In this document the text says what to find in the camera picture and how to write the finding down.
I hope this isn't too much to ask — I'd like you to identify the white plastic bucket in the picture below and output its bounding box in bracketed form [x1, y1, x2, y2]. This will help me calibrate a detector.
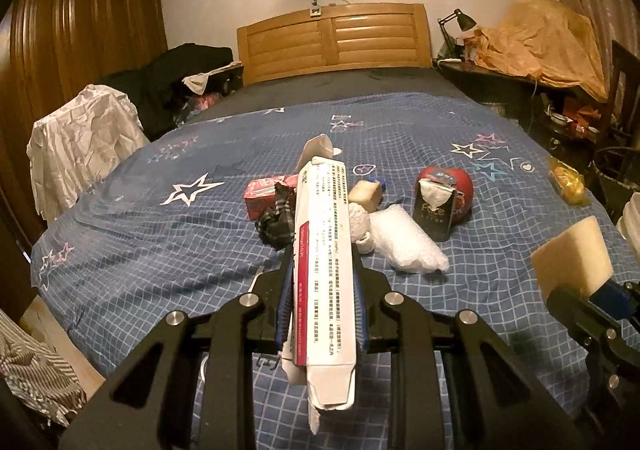
[616, 192, 640, 257]

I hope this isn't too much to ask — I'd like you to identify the wooden headboard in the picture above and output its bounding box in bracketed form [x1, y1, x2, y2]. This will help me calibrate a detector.
[236, 3, 432, 85]

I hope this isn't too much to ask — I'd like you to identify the black clothes pile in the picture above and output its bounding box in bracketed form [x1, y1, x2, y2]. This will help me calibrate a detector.
[98, 43, 233, 141]

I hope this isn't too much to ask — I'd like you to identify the brown wooden wardrobe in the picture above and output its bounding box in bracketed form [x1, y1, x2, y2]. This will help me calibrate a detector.
[1, 0, 167, 320]

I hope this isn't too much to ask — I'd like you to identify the small beige sponge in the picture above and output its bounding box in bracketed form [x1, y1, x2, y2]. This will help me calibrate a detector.
[348, 179, 383, 213]

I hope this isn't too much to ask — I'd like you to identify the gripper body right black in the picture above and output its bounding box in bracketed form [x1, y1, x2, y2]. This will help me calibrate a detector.
[547, 281, 639, 449]

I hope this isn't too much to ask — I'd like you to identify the white crumpled cover left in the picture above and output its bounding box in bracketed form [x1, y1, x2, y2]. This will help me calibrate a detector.
[26, 84, 149, 223]

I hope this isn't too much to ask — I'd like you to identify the black desk lamp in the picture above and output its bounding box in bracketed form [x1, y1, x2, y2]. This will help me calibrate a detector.
[435, 7, 478, 63]

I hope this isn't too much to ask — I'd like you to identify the orange cloth cover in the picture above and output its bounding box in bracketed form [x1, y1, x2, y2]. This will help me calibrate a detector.
[464, 0, 606, 102]

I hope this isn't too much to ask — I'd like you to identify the dark bedside desk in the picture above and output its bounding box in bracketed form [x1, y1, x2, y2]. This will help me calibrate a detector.
[434, 60, 599, 173]

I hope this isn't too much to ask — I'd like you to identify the pink small box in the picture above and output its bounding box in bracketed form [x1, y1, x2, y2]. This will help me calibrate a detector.
[243, 174, 298, 221]

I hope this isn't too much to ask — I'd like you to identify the white fluffy sock ball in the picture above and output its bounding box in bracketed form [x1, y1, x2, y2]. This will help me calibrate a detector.
[348, 202, 374, 254]

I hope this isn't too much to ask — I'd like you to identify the white bubble wrap packet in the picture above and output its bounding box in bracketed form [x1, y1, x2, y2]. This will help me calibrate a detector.
[370, 204, 449, 274]

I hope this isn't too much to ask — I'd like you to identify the black wicker chair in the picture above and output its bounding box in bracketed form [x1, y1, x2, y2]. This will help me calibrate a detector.
[593, 147, 639, 223]

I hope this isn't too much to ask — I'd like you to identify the black plaid cloth scrap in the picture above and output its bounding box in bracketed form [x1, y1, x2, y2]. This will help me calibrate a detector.
[255, 183, 296, 251]

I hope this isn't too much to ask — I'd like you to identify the gold foil snack bag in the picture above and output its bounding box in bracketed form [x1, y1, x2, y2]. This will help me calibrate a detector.
[548, 157, 589, 207]

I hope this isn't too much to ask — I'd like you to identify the striped cloth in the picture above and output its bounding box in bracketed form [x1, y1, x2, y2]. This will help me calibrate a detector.
[0, 311, 87, 427]

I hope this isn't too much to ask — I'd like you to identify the red round object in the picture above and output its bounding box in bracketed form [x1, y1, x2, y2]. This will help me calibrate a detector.
[416, 166, 474, 225]

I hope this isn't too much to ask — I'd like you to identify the dark wooden chair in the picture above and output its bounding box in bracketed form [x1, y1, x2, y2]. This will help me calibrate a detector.
[597, 40, 639, 149]

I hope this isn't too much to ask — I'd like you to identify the beige sponge block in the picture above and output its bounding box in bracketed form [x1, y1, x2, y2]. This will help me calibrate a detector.
[532, 216, 614, 302]

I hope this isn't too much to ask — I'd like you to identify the black tissue pack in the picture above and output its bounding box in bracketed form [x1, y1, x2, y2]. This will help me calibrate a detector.
[412, 178, 458, 242]

